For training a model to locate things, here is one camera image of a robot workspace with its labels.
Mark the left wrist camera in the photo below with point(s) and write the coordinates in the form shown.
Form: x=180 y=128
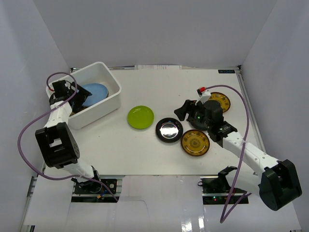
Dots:
x=51 y=87

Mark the aluminium frame rail right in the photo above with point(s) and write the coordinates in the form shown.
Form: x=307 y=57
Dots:
x=254 y=125

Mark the white plastic bin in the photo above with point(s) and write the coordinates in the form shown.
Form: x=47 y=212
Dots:
x=97 y=72

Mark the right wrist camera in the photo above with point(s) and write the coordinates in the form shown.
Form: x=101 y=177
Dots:
x=204 y=95

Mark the dark label on table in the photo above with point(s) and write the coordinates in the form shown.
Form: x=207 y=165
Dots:
x=226 y=71

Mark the lime green plate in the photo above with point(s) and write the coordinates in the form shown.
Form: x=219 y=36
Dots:
x=140 y=117

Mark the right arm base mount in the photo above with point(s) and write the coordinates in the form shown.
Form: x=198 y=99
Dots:
x=215 y=189

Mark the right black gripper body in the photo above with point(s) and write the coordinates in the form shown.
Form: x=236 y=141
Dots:
x=197 y=111

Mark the glossy black plate with rim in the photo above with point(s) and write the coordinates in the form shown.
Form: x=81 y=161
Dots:
x=169 y=130

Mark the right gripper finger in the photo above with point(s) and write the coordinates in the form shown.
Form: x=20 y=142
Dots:
x=182 y=112
x=187 y=106

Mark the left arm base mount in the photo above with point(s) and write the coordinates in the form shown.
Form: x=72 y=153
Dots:
x=101 y=195

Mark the plain black plate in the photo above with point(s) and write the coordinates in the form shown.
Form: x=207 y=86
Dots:
x=198 y=124

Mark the light blue plate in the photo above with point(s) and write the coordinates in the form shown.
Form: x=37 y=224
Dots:
x=99 y=93

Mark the paper label at back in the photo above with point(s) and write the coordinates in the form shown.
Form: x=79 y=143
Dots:
x=158 y=67

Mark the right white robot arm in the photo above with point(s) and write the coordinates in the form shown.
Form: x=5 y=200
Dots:
x=275 y=182

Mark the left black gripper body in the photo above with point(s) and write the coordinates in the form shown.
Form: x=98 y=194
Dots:
x=78 y=97

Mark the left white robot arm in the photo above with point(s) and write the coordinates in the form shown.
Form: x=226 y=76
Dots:
x=56 y=142

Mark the yellow patterned plate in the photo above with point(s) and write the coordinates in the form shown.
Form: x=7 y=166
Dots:
x=223 y=100
x=195 y=143

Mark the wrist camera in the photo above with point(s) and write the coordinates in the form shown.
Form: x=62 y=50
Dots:
x=204 y=95
x=51 y=87

